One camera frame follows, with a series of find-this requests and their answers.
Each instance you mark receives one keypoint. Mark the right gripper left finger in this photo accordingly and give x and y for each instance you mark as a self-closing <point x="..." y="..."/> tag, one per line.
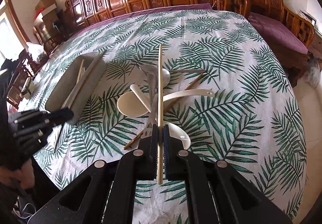
<point x="104" y="192"/>

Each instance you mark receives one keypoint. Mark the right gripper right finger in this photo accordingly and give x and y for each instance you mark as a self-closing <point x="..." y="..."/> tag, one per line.
<point x="215" y="191"/>

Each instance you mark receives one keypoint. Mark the white ceramic soup spoon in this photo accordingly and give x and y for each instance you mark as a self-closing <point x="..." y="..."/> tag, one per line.
<point x="178" y="133"/>

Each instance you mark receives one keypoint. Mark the light wooden chopstick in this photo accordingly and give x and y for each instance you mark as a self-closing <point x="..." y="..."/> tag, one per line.
<point x="160" y="118"/>

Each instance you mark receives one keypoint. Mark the metal spoon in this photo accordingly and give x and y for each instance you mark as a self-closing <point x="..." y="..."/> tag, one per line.
<point x="167" y="76"/>

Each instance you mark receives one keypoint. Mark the cream plastic fork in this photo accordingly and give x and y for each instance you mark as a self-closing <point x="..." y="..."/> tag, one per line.
<point x="80" y="73"/>

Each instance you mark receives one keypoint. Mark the small cream spoon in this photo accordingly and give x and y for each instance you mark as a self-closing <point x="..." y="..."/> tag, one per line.
<point x="141" y="96"/>

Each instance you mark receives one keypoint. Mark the person's left hand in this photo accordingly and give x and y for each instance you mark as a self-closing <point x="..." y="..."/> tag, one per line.
<point x="24" y="176"/>

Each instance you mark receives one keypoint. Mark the wooden dining chair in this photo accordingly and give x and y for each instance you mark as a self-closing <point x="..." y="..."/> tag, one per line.
<point x="25" y="68"/>

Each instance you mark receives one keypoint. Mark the grey utensil tray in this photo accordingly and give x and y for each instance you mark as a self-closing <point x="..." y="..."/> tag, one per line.
<point x="75" y="85"/>

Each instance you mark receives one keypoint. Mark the palm leaf tablecloth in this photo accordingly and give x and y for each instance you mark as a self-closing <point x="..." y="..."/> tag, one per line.
<point x="253" y="122"/>

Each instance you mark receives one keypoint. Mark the cardboard boxes stack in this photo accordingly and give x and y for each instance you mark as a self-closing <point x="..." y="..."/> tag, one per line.
<point x="45" y="17"/>

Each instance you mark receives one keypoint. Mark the purple armchair cushion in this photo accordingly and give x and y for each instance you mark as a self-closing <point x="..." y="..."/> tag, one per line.
<point x="274" y="31"/>

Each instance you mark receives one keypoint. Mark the purple sofa cushion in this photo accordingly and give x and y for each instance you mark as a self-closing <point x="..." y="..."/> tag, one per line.
<point x="147" y="12"/>

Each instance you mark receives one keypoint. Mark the carved wooden armchair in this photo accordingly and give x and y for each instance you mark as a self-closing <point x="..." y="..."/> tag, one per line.
<point x="294" y="63"/>

